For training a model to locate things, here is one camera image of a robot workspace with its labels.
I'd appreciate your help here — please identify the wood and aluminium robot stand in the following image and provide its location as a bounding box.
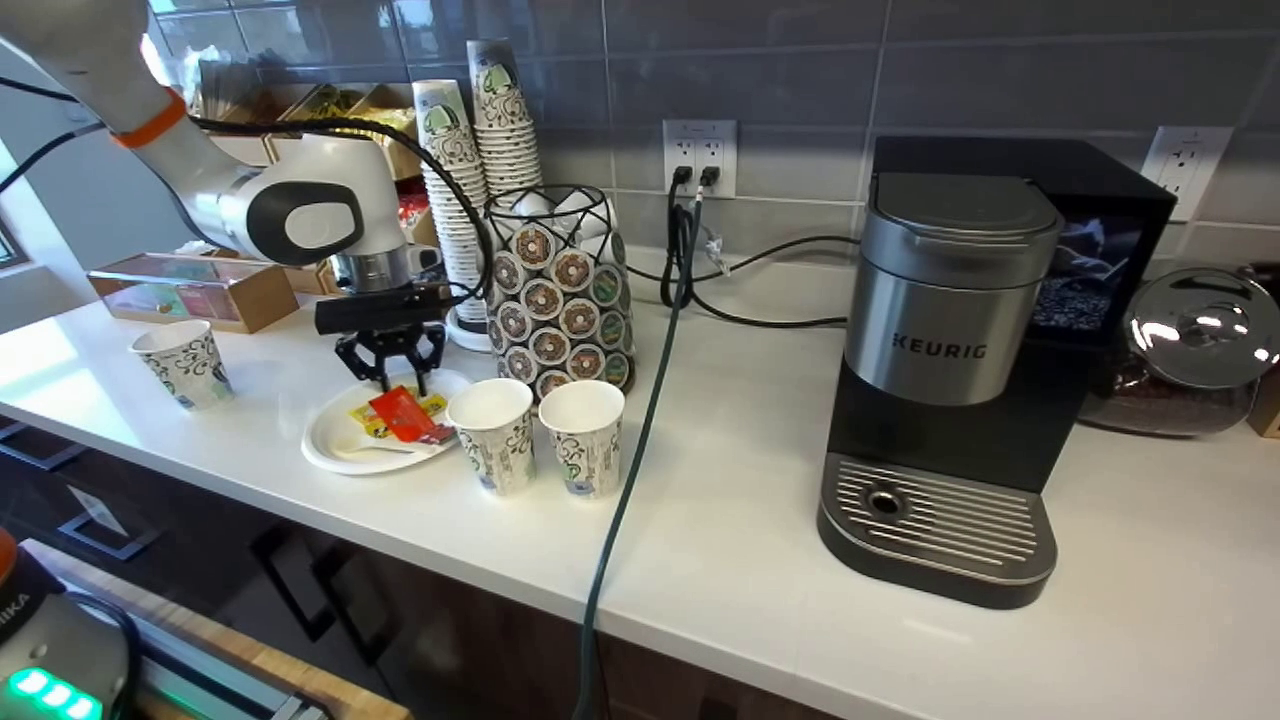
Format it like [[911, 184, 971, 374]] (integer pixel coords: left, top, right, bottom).
[[26, 536, 413, 720]]

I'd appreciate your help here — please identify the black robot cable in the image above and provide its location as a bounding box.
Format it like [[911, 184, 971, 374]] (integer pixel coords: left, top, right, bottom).
[[184, 113, 502, 306]]

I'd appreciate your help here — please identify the black power cable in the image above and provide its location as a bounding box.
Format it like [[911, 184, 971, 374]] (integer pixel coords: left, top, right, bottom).
[[686, 196, 871, 334], [572, 166, 705, 720]]

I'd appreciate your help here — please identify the dark base cabinet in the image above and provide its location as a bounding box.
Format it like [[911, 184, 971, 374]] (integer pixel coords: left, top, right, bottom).
[[0, 414, 858, 720]]

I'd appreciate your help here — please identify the patterned paper cup holding sachet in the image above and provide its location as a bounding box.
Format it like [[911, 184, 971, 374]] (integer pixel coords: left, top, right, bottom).
[[130, 316, 237, 414]]

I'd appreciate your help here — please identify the Keurig coffee machine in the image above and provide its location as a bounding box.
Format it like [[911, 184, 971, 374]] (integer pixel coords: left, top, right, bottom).
[[818, 167, 1073, 612]]

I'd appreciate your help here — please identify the empty patterned paper cup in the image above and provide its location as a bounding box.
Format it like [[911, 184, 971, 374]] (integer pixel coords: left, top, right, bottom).
[[535, 377, 627, 502], [451, 377, 539, 502]]

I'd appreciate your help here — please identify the grey device with green light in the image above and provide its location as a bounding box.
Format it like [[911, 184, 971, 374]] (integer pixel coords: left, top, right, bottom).
[[0, 531, 136, 720]]

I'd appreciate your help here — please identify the wire coffee pod carousel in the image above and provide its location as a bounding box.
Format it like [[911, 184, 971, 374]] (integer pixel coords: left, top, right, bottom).
[[479, 179, 640, 405]]

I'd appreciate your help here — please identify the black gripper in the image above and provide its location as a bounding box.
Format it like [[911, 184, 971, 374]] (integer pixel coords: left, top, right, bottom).
[[331, 247, 451, 399]]

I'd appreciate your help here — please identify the white wall power outlet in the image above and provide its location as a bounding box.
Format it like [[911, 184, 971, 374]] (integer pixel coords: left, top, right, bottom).
[[661, 117, 740, 199]]

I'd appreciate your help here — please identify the white paper plate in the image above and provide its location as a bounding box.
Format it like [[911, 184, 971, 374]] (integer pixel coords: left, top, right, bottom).
[[298, 360, 475, 482]]

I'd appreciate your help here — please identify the glass coffee carafe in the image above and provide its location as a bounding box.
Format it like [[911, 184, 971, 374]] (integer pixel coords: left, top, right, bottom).
[[1078, 261, 1280, 446]]

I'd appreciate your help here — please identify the stack of white lids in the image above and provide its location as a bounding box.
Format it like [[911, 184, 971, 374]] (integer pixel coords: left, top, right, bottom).
[[443, 292, 502, 358]]

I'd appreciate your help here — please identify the wooden tea box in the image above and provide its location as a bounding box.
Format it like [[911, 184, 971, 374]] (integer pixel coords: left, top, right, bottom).
[[89, 252, 306, 336]]

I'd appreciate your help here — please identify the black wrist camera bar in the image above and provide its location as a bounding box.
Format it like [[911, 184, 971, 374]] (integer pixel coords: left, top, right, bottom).
[[311, 289, 451, 336]]

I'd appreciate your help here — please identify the red sachet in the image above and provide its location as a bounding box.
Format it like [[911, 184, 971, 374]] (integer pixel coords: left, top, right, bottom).
[[365, 385, 447, 449]]

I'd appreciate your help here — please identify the tall stack of paper cups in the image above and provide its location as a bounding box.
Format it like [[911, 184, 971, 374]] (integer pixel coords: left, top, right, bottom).
[[408, 75, 498, 334], [461, 36, 549, 223]]

